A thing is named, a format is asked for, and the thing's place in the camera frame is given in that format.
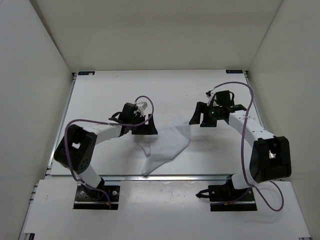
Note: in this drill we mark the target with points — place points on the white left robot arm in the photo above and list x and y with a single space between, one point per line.
76 148

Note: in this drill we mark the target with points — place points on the white fabric skirt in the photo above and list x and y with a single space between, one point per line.
171 140

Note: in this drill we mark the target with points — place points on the left teal corner label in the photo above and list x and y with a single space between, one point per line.
86 73

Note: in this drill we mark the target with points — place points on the aluminium table edge rail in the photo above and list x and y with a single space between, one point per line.
164 178

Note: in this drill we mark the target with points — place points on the teal corner label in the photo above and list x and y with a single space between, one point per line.
234 71
86 73

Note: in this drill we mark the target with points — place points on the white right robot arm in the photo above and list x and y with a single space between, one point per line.
270 156

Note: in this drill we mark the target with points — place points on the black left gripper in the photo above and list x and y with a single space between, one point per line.
149 129

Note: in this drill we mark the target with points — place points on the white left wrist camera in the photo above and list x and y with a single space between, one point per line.
141 106

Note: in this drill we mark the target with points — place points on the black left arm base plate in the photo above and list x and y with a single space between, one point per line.
85 199

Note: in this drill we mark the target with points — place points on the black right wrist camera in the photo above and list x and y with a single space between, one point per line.
225 98

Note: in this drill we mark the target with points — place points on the right teal corner label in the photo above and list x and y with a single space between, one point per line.
234 71

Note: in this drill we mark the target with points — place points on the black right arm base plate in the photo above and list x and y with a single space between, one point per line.
226 199

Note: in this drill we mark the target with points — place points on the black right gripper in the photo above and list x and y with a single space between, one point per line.
200 108

